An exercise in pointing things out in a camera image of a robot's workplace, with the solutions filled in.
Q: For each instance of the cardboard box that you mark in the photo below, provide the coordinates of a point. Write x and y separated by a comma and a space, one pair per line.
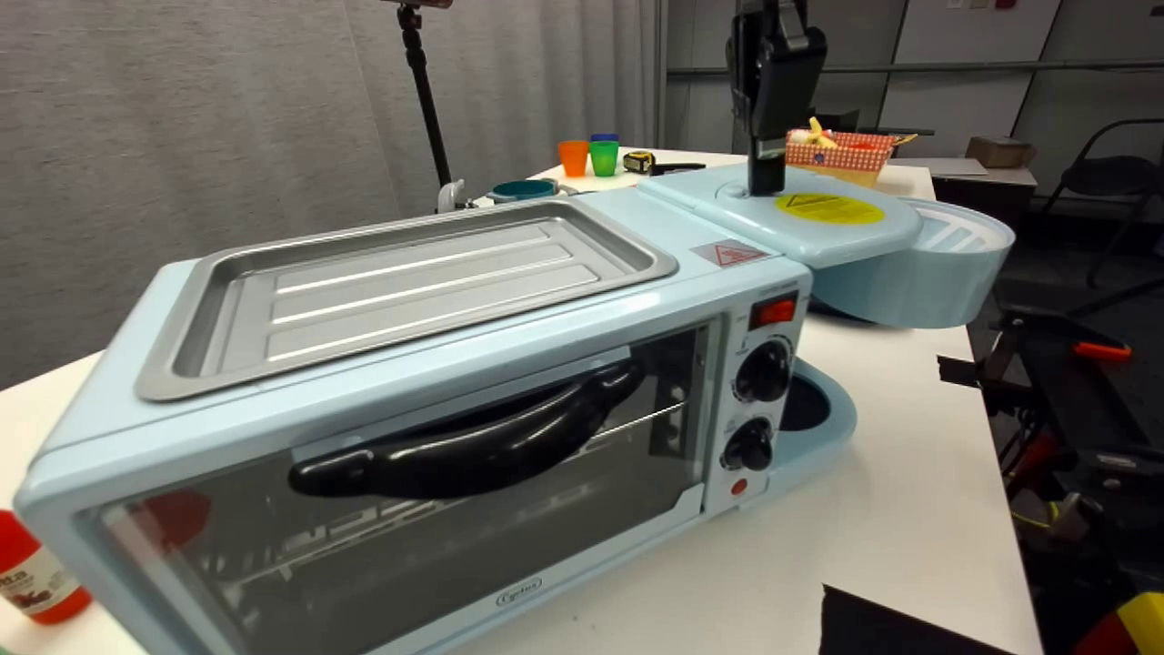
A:
1002, 150

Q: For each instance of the orange cup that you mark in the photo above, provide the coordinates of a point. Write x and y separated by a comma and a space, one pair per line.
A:
571, 156

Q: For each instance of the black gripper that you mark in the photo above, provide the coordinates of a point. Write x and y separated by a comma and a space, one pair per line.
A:
777, 75

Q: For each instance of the red basket with fries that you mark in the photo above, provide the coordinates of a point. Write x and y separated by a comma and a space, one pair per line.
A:
840, 153

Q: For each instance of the light blue breakfast station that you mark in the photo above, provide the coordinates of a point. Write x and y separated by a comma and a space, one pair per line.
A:
678, 223

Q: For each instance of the green cup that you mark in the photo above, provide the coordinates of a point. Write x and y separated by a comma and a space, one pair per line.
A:
604, 156

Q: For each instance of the black tripod pole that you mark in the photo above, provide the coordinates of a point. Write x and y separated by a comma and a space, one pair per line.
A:
425, 96

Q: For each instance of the yellow black tool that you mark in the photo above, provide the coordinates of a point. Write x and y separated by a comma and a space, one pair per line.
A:
648, 160

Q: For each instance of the grey backdrop curtain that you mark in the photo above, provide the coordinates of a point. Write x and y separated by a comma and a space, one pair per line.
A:
182, 121

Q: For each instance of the black chair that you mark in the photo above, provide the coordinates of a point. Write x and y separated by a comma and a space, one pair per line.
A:
1110, 170

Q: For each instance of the grey metal griddle tray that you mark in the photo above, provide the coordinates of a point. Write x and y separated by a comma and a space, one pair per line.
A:
403, 292

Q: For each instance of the red yellow object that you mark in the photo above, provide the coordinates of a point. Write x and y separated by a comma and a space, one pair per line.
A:
1128, 631

